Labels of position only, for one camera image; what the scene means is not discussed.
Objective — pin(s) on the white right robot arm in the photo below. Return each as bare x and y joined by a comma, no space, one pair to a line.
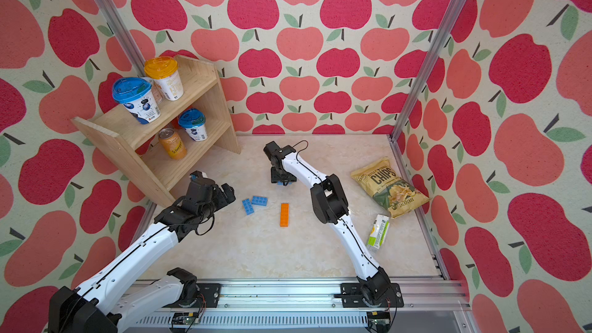
330,205

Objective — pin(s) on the orange lid yogurt cup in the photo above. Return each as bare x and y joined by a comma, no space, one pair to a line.
165,73

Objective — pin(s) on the aluminium frame post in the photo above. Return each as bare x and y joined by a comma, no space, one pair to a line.
443,34
123,35

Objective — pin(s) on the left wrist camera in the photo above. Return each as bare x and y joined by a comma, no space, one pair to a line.
199,177

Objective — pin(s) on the blue lid yogurt cup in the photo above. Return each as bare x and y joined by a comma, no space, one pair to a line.
136,96

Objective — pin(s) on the small blue lid cup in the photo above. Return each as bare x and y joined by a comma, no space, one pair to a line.
194,123

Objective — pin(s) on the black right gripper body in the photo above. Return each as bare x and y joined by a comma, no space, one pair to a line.
280,176

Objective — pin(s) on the yellow chips bag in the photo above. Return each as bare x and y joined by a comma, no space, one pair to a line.
381,182

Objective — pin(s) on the green white juice carton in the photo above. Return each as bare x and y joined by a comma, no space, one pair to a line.
378,233

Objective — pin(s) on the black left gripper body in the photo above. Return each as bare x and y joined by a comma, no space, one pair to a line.
219,200

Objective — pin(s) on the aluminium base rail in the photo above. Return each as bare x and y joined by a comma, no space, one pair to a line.
421,304

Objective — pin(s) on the orange drink can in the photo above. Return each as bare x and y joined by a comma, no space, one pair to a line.
172,143

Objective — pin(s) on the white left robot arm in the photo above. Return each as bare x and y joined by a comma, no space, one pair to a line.
101,302

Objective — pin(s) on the left aluminium frame post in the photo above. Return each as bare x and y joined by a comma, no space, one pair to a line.
123,35

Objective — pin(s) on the right aluminium frame post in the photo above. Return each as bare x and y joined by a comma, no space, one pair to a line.
443,34

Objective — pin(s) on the orange lego brick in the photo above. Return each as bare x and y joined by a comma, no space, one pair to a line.
284,215

